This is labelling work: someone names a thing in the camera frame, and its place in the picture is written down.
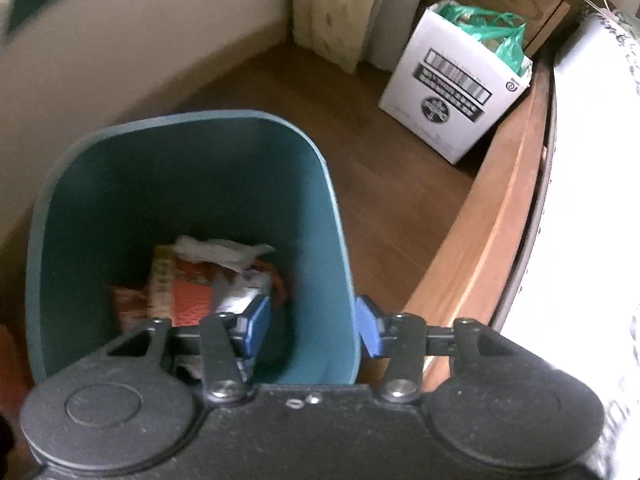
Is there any white patterned cloth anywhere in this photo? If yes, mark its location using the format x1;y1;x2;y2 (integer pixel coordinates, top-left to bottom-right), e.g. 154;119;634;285
492;10;640;480

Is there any teal plastic bin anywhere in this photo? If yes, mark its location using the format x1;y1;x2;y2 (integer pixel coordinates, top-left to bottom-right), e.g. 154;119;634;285
25;109;362;386

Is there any beige bed base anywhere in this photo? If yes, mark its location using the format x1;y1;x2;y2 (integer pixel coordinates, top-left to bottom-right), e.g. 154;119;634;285
0;0;296;251

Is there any wooden bed frame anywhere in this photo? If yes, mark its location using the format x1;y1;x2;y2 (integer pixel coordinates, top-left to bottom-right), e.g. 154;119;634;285
402;55;556;391

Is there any orange wrapper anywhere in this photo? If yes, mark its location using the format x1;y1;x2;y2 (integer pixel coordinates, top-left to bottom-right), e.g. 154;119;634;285
172;280;216;326

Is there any white cardboard box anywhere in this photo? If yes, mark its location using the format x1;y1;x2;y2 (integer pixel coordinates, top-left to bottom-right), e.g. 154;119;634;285
378;2;533;166

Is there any printed snack packet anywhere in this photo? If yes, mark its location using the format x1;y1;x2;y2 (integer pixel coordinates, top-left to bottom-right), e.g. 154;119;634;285
147;245;176;318

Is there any cream patterned curtain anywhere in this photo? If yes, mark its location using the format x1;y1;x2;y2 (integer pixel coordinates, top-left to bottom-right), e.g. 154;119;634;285
291;0;396;73

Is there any silver foil wrapper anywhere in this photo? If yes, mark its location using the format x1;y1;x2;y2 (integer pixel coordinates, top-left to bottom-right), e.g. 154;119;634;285
215;272;271;316

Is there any red-brown small wrapper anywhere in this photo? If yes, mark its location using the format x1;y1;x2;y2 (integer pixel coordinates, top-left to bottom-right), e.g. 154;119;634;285
110;285;151;331

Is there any green plastic bag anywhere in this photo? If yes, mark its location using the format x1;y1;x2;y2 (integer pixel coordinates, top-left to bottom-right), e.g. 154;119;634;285
435;2;533;78

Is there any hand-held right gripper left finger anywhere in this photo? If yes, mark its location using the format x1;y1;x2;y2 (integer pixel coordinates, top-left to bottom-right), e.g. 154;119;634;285
100;294;273;403

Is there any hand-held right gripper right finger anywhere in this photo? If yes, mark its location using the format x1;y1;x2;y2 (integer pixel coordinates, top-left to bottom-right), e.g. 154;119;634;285
354;296;531;405

